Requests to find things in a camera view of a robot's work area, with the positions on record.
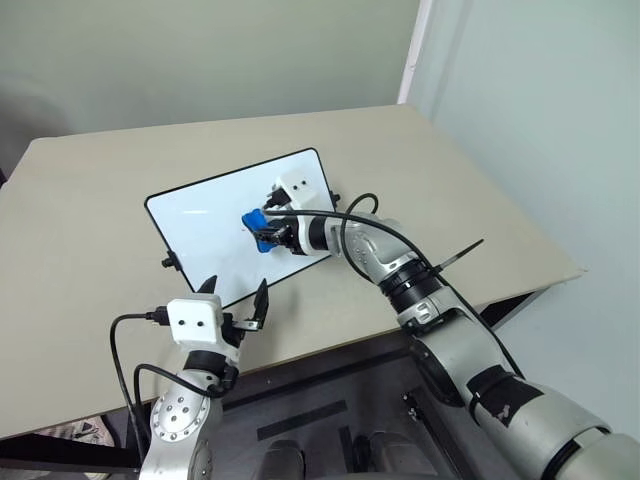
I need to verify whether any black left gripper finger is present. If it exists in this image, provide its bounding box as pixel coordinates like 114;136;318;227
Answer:
193;274;220;302
251;278;272;332

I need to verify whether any wide black floor strip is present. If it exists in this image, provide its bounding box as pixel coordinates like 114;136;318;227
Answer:
256;399;348;442

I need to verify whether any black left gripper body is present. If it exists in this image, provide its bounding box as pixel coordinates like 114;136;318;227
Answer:
219;312;262;350

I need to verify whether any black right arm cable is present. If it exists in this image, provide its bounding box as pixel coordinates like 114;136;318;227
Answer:
263;193;525;380

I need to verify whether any white patterned shoe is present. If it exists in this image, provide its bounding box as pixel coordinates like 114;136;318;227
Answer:
63;417;114;448

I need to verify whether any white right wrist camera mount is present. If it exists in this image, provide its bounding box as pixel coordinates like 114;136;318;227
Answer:
271;171;325;257

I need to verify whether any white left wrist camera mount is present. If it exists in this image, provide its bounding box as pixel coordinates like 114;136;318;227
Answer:
165;294;242;370

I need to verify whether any black cable tie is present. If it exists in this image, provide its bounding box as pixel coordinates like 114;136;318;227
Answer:
438;238;486;267

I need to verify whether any black floor bar with bracket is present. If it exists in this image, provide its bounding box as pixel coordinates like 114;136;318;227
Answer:
401;391;452;454

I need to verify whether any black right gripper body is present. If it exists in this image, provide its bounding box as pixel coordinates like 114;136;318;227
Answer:
267;191;301;255

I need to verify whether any blue whiteboard eraser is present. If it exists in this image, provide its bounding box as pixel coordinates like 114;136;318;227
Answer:
240;208;279;254

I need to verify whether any narrow black floor strip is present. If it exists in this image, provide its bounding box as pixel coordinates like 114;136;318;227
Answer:
336;424;355;475

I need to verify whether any white whiteboard with black frame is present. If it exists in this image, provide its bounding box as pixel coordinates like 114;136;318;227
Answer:
144;147;338;309

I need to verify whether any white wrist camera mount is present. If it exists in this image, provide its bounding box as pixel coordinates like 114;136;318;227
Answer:
165;294;242;370
271;171;325;257

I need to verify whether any dark rounded shape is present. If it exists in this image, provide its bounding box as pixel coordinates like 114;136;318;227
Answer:
261;439;307;480

